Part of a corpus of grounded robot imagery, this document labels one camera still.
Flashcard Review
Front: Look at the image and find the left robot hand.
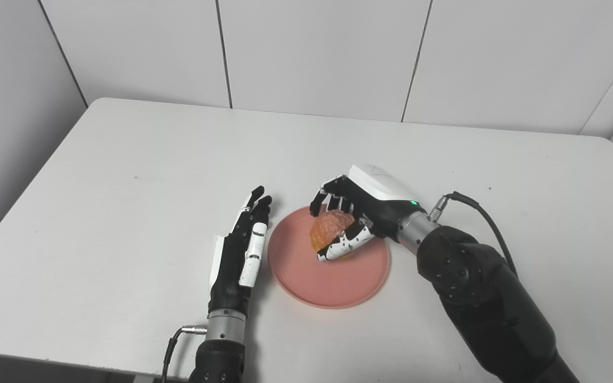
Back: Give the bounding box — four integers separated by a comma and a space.
208, 186, 274, 315

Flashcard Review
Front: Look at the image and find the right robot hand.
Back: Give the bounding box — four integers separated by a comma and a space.
309, 164, 423, 262

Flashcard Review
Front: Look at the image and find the cream puff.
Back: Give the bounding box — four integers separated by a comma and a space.
310, 209, 356, 260

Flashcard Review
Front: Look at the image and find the pink plate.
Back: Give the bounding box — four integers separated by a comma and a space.
267, 205, 392, 310

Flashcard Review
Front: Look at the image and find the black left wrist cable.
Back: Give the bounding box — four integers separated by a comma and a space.
161, 326, 209, 383

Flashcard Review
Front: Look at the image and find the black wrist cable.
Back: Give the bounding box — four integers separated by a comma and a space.
161, 326, 209, 383
428, 191, 518, 277

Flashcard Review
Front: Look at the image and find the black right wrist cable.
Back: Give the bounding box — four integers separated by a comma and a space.
428, 191, 518, 277

